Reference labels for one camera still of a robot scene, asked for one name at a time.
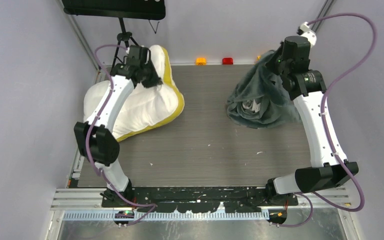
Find red small block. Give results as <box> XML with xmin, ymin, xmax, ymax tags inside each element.
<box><xmin>221</xmin><ymin>57</ymin><xmax>234</xmax><ymax>65</ymax></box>

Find orange small block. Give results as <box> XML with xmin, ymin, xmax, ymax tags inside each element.
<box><xmin>195</xmin><ymin>57</ymin><xmax>207</xmax><ymax>66</ymax></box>

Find black panel on tripod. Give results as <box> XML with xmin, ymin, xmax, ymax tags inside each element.
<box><xmin>62</xmin><ymin>0</ymin><xmax>166</xmax><ymax>20</ymax></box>

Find aluminium left side rail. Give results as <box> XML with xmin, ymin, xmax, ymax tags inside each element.
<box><xmin>67</xmin><ymin>69</ymin><xmax>106</xmax><ymax>188</ymax></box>

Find aluminium front rail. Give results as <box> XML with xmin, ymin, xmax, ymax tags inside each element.
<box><xmin>51</xmin><ymin>187</ymin><xmax>351</xmax><ymax>222</ymax></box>

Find grey plush pillowcase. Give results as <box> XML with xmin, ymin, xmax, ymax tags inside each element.
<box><xmin>225</xmin><ymin>50</ymin><xmax>302</xmax><ymax>129</ymax></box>

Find aluminium rail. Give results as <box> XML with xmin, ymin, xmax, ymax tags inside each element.
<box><xmin>67</xmin><ymin>69</ymin><xmax>106</xmax><ymax>188</ymax></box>
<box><xmin>51</xmin><ymin>187</ymin><xmax>351</xmax><ymax>222</ymax></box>

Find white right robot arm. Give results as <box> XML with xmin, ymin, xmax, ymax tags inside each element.
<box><xmin>265</xmin><ymin>36</ymin><xmax>359</xmax><ymax>205</ymax></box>

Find black tripod stand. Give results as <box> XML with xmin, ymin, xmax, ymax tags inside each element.
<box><xmin>110</xmin><ymin>18</ymin><xmax>139</xmax><ymax>71</ymax></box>

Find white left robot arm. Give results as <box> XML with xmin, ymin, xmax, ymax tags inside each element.
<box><xmin>73</xmin><ymin>45</ymin><xmax>162</xmax><ymax>207</ymax></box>

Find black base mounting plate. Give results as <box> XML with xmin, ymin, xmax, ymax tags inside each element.
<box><xmin>101</xmin><ymin>186</ymin><xmax>298</xmax><ymax>214</ymax></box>

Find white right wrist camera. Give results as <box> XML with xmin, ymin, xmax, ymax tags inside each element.
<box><xmin>297</xmin><ymin>22</ymin><xmax>317</xmax><ymax>48</ymax></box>

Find white and yellow pillow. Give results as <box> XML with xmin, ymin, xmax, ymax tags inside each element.
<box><xmin>83</xmin><ymin>44</ymin><xmax>186</xmax><ymax>143</ymax></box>

